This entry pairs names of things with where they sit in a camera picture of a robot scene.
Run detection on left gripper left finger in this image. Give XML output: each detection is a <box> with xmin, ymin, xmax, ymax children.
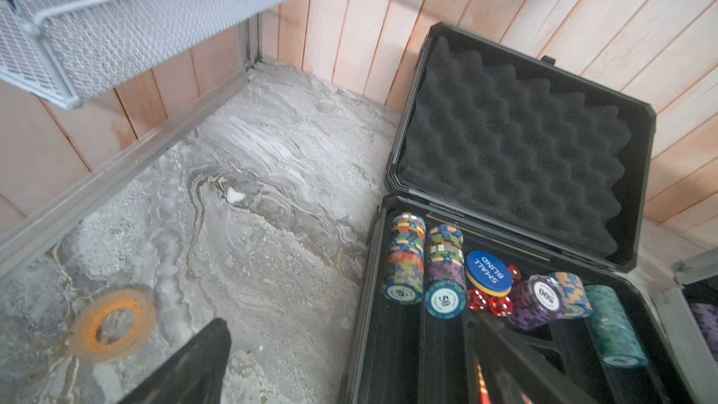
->
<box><xmin>121</xmin><ymin>318</ymin><xmax>232</xmax><ymax>404</ymax></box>

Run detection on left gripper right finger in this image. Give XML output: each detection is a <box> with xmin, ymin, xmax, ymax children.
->
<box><xmin>473</xmin><ymin>313</ymin><xmax>594</xmax><ymax>403</ymax></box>

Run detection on dark grey poker case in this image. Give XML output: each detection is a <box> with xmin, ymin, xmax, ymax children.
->
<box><xmin>340</xmin><ymin>22</ymin><xmax>692</xmax><ymax>403</ymax></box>

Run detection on silver aluminium poker case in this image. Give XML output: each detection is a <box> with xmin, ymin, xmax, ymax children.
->
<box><xmin>651</xmin><ymin>247</ymin><xmax>717</xmax><ymax>403</ymax></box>

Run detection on purple 500 chip stack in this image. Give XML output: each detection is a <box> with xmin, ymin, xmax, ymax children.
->
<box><xmin>506</xmin><ymin>274</ymin><xmax>566</xmax><ymax>331</ymax></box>

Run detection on red dice in grey case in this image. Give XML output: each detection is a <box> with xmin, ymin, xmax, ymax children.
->
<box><xmin>467</xmin><ymin>264</ymin><xmax>522</xmax><ymax>317</ymax></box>

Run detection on tan blue chip stack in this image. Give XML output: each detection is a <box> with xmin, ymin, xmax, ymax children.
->
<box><xmin>549</xmin><ymin>271</ymin><xmax>594</xmax><ymax>320</ymax></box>

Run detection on teal edged chip stack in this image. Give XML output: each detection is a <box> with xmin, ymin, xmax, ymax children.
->
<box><xmin>424</xmin><ymin>224</ymin><xmax>467</xmax><ymax>320</ymax></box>

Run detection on blue small blind button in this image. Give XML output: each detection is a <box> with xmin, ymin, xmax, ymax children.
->
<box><xmin>466</xmin><ymin>251</ymin><xmax>513</xmax><ymax>297</ymax></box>

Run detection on green chip stack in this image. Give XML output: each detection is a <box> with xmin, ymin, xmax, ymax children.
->
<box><xmin>585</xmin><ymin>284</ymin><xmax>649</xmax><ymax>368</ymax></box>

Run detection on multicolour chip stack left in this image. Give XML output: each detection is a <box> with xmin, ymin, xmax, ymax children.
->
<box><xmin>383</xmin><ymin>212</ymin><xmax>426</xmax><ymax>305</ymax></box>

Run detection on purple tan chip stack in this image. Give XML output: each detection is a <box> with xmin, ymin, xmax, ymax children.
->
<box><xmin>689</xmin><ymin>303</ymin><xmax>718</xmax><ymax>361</ymax></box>

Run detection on orange tape ring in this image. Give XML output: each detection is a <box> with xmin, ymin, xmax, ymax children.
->
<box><xmin>68</xmin><ymin>287</ymin><xmax>158</xmax><ymax>365</ymax></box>

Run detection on white mesh wall shelf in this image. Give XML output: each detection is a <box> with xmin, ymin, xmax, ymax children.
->
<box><xmin>1</xmin><ymin>0</ymin><xmax>288</xmax><ymax>110</ymax></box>

